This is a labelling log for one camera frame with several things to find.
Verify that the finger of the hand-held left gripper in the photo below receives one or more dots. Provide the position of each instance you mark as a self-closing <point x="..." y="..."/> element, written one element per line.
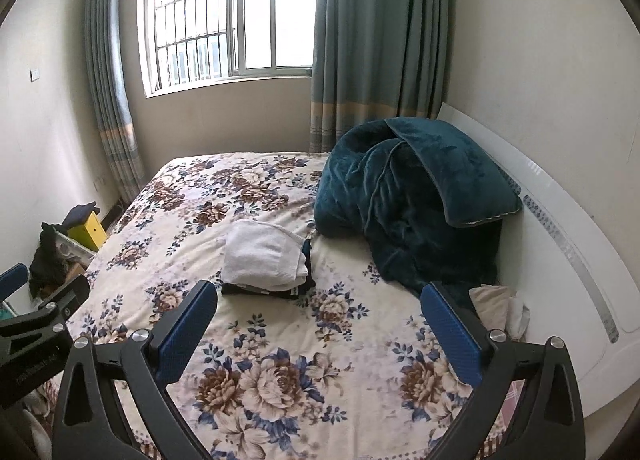
<point x="12" y="281"/>
<point x="65" y="300"/>

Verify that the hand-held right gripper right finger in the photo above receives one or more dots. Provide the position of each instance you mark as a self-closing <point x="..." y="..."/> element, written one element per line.
<point x="450" y="330"/>

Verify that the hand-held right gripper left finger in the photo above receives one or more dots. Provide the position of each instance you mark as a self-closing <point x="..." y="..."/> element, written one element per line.
<point x="187" y="325"/>

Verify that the white garment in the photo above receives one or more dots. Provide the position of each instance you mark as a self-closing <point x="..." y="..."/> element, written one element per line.
<point x="260" y="250"/>

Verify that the dark clothes pile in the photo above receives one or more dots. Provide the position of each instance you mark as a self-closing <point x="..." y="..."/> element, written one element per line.
<point x="47" y="260"/>

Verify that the cardboard box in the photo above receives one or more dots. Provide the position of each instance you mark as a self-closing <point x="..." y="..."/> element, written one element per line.
<point x="77" y="274"/>

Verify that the white plastic bin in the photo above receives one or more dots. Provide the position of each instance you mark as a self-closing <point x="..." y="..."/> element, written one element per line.
<point x="75" y="250"/>

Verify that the white crumpled cloth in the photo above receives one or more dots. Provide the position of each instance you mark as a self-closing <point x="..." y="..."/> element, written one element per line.
<point x="500" y="305"/>

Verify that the yellow box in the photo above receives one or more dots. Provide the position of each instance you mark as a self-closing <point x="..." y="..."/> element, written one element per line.
<point x="90" y="232"/>

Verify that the dark cloth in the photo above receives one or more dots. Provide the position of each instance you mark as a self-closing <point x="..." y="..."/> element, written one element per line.
<point x="80" y="212"/>

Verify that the pink cloth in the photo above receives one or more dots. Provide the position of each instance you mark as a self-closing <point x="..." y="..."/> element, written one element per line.
<point x="511" y="397"/>

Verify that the floral bed sheet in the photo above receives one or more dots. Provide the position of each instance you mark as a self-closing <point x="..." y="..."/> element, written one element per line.
<point x="300" y="340"/>

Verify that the black folded garment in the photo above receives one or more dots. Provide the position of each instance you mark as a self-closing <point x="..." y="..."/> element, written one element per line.
<point x="300" y="291"/>

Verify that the teal plush quilt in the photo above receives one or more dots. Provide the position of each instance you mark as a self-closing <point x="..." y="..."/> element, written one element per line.
<point x="400" y="220"/>

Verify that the white headboard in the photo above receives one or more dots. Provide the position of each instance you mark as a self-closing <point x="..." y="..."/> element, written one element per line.
<point x="560" y="220"/>

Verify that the teal plush pillow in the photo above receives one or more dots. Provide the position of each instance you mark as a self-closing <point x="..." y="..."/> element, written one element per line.
<point x="465" y="170"/>

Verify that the teal curtain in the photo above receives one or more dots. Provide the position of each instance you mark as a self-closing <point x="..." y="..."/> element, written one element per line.
<point x="370" y="40"/>
<point x="107" y="90"/>

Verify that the barred window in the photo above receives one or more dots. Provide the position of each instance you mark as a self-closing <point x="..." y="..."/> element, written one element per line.
<point x="200" y="5"/>

